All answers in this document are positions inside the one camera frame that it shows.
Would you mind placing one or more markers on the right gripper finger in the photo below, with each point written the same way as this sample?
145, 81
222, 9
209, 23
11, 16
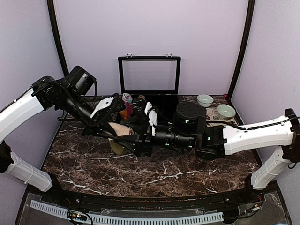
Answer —
128, 142
134, 122

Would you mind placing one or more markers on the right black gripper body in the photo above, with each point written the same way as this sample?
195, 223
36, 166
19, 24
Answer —
145, 140

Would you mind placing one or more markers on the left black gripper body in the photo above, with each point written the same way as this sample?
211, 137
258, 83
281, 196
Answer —
93, 125

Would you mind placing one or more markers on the striped brown beige sock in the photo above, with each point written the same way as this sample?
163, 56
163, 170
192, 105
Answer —
120, 130

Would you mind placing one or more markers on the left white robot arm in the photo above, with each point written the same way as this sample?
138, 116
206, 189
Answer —
65, 94

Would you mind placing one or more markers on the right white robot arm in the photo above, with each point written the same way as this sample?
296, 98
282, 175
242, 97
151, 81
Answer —
216, 139

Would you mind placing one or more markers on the rolled orange sock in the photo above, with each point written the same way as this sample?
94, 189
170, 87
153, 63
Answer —
124, 115

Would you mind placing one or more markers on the rolled purple red sock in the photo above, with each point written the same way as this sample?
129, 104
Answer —
129, 108

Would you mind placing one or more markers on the rolled pink white sock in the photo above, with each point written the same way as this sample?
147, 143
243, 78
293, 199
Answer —
127, 99

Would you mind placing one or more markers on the black glass-lid storage box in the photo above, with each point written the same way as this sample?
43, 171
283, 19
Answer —
155, 77

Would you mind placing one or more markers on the far pale green bowl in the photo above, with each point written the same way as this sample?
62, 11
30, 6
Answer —
205, 100

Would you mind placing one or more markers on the pale green bowl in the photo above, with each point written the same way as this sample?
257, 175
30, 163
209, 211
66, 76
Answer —
226, 112
205, 100

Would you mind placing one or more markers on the floral square plate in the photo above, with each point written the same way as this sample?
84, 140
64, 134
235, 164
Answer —
212, 115

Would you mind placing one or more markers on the near pale green bowl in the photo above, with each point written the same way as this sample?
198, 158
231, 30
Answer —
226, 112

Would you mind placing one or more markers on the small circuit board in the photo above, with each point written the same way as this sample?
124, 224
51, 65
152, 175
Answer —
76, 216

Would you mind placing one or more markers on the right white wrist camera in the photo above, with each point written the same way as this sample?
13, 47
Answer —
146, 112

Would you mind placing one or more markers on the white slotted cable duct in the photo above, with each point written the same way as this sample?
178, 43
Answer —
132, 217

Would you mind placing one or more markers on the left black frame post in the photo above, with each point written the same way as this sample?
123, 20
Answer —
56, 36

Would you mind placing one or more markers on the black frame post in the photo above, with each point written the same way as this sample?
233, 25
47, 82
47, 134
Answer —
242, 51
56, 36

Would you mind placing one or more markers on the right black frame post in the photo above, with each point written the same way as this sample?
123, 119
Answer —
242, 51

